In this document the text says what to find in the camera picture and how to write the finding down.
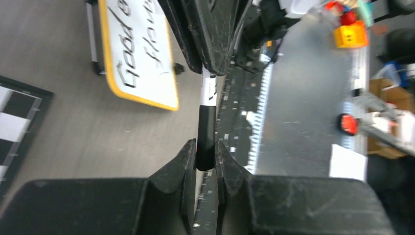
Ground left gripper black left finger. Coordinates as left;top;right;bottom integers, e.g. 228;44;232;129
0;140;196;235

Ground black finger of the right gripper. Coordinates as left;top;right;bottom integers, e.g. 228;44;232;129
158;0;202;74
180;0;252;76

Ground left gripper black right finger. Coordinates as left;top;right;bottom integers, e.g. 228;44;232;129
215;141;394;235

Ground yellow framed whiteboard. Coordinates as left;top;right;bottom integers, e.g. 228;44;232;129
85;0;184;111

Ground black white marker pen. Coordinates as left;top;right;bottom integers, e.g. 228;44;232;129
200;66;217;106

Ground black marker cap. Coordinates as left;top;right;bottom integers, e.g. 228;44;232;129
196;105;216;171

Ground black white checkerboard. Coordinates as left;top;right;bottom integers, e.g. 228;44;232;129
0;76;54;201

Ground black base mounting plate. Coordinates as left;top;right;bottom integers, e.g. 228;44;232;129
193;54;273;235

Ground white paper sheet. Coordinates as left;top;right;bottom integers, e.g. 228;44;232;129
329;144;368;182

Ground red round button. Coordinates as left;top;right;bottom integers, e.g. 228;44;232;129
337;113;359;136

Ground yellow toy block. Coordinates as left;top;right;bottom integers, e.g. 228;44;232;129
333;20;369;48

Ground brown cardboard box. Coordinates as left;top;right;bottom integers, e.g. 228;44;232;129
361;78;415;159

